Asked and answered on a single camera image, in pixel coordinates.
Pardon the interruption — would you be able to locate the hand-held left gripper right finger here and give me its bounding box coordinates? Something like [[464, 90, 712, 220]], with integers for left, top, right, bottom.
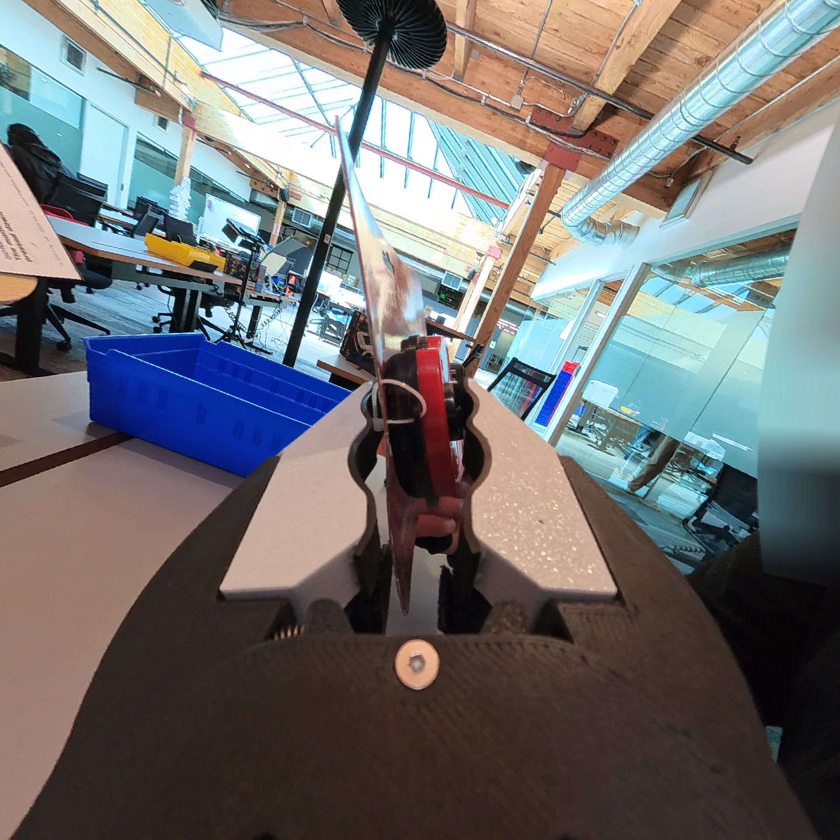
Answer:
[[459, 379, 620, 611]]

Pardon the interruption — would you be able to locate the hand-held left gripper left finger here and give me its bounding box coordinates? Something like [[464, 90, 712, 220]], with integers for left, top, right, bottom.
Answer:
[[218, 384, 388, 611]]

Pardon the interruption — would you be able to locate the red black packaged tool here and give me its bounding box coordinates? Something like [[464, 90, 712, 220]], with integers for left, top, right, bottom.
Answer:
[[335, 117, 475, 616]]

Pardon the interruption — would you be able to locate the person's right hand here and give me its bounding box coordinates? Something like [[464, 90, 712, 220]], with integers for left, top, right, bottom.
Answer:
[[416, 486, 473, 559]]

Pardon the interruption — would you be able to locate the black folding chair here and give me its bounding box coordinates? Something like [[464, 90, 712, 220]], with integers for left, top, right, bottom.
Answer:
[[489, 357, 555, 421]]

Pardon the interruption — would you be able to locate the blue plastic bin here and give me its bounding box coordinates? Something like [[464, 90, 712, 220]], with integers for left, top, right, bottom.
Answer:
[[82, 331, 352, 479]]

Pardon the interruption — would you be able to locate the person's black jacket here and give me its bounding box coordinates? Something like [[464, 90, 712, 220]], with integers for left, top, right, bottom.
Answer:
[[686, 525, 840, 840]]

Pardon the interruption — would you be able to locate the yellow plastic bin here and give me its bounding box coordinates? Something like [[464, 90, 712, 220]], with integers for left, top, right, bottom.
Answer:
[[143, 231, 227, 274]]

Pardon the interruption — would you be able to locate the whiteboard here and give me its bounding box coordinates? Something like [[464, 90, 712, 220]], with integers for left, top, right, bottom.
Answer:
[[200, 192, 262, 247]]

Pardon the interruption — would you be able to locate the wooden top desk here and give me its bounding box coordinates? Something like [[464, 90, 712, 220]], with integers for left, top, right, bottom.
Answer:
[[49, 217, 244, 368]]

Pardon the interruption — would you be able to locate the white instruction sheet board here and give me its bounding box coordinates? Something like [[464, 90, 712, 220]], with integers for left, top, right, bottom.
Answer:
[[0, 144, 83, 283]]

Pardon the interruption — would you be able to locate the black pole with finned disc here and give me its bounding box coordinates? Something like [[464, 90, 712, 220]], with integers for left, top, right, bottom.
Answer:
[[282, 0, 448, 368]]

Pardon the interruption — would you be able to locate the wooden post with red bracket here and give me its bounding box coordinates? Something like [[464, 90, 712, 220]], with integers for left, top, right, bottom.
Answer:
[[469, 141, 572, 375]]

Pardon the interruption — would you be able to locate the silver ventilation duct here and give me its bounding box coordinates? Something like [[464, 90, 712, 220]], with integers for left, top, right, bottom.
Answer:
[[650, 246, 791, 291], [561, 0, 840, 247]]

